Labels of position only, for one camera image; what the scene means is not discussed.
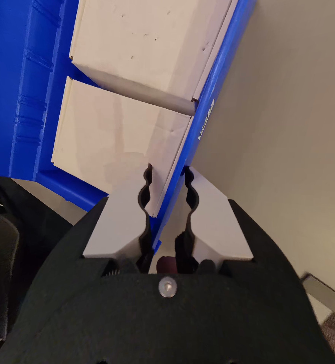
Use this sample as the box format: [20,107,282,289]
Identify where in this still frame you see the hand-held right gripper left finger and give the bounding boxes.
[82,163,154,274]

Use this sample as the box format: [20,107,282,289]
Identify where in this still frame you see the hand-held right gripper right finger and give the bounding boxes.
[174,166,254,274]

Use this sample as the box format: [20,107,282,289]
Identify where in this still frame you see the white cardboard box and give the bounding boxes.
[51,76,195,218]
[69,0,239,116]

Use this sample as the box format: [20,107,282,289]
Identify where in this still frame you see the blue plastic bin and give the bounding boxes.
[0,0,258,255]

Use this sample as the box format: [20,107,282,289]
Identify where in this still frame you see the person's dark clothing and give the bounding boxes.
[0,175,75,351]

